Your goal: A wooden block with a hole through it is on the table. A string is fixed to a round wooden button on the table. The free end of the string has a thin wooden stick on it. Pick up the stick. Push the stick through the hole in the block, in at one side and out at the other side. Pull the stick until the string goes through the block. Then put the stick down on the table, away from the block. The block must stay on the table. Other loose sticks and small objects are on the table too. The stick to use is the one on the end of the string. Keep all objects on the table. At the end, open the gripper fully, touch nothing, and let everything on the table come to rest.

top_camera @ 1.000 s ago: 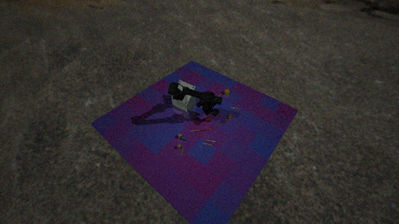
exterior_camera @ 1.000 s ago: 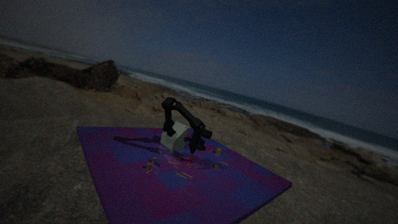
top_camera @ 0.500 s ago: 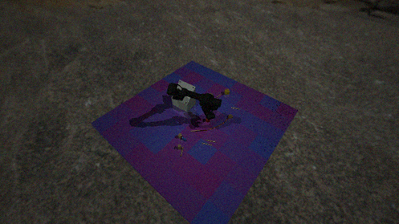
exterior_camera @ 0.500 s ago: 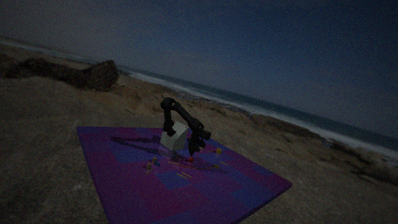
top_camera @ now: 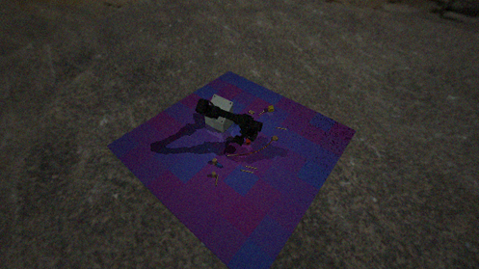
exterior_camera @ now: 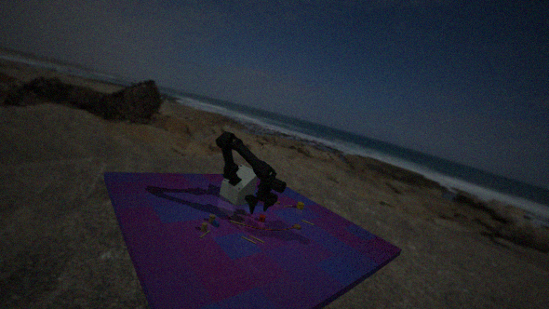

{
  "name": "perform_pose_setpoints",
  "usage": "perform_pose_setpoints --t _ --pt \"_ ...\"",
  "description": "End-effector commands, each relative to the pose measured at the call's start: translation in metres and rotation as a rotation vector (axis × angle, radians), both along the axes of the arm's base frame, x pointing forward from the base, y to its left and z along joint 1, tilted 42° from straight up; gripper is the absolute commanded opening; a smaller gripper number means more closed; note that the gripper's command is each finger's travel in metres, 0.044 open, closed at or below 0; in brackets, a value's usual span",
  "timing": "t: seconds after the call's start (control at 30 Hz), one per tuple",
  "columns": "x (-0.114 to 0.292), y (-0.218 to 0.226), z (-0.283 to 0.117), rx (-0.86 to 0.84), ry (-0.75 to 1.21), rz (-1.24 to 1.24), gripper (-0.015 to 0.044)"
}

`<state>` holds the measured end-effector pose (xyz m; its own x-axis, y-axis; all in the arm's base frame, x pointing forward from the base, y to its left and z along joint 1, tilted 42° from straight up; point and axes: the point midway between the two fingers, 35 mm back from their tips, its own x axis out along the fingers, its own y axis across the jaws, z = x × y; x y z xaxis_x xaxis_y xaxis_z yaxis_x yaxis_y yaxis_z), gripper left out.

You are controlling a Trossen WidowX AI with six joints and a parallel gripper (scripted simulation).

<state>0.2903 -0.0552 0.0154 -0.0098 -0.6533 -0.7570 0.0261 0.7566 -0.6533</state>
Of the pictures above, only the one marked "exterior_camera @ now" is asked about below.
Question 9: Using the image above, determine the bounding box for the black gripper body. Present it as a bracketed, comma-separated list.
[245, 185, 272, 205]

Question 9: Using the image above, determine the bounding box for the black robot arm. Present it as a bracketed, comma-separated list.
[216, 131, 287, 208]

